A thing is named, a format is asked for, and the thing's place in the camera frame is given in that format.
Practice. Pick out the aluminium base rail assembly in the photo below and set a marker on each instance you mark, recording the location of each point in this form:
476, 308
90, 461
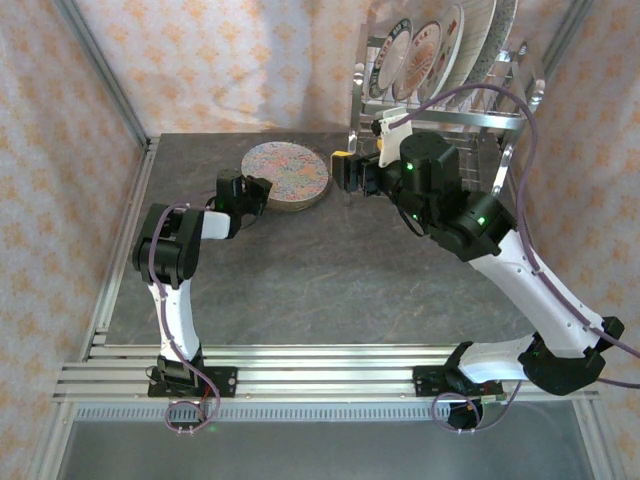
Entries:
320, 375

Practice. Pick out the blue speckled plate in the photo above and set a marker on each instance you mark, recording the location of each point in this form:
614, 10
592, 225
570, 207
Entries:
502, 30

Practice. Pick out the aluminium table side rail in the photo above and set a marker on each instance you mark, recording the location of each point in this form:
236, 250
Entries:
120, 260

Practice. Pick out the orange sunburst plate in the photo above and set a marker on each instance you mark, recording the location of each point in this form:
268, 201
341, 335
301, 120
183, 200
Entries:
422, 55

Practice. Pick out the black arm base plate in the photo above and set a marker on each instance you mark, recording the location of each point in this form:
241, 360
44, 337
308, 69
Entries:
425, 382
225, 382

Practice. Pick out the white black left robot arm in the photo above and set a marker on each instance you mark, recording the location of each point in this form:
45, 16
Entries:
175, 320

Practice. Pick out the colourful floral plate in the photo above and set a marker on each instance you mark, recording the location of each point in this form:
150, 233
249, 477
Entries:
285, 170

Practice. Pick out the blue grid cream plate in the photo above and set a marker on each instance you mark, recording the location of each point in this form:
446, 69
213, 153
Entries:
475, 40

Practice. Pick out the grey metal panel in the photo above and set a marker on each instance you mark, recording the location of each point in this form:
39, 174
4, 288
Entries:
320, 450

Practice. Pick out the aluminium frame post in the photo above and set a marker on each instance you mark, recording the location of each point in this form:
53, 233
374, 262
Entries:
105, 70
570, 35

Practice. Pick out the chrome metal dish rack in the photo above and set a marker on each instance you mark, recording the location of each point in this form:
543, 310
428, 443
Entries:
475, 120

